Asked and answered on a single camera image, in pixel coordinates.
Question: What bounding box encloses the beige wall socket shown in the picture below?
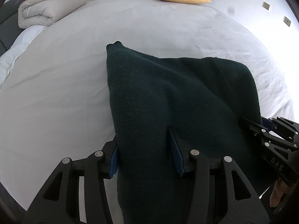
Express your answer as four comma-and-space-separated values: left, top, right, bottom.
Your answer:
263, 2, 270, 10
283, 17, 291, 27

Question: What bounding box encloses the white quilt at bedside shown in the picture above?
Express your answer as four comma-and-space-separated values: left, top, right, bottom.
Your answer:
1, 25, 47, 88

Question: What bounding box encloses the white bed sheet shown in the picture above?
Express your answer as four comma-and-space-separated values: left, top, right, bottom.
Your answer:
1, 0, 298, 223

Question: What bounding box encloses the lower beige wall socket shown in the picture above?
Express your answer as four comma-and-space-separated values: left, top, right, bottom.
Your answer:
283, 17, 291, 27

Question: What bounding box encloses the dark grey sofa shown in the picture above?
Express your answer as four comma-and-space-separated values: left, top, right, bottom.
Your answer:
0, 0, 23, 56

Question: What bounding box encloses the upper beige wall socket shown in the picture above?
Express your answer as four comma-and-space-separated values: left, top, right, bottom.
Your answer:
263, 2, 270, 10

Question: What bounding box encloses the dark green knit sweater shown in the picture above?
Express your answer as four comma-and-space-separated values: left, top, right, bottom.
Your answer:
107, 42, 265, 223

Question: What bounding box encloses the folded beige duvet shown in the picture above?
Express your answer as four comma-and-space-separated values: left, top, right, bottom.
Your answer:
18, 0, 92, 29

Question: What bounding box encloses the person's right hand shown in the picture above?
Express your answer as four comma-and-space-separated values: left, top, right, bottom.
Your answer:
270, 178, 297, 207

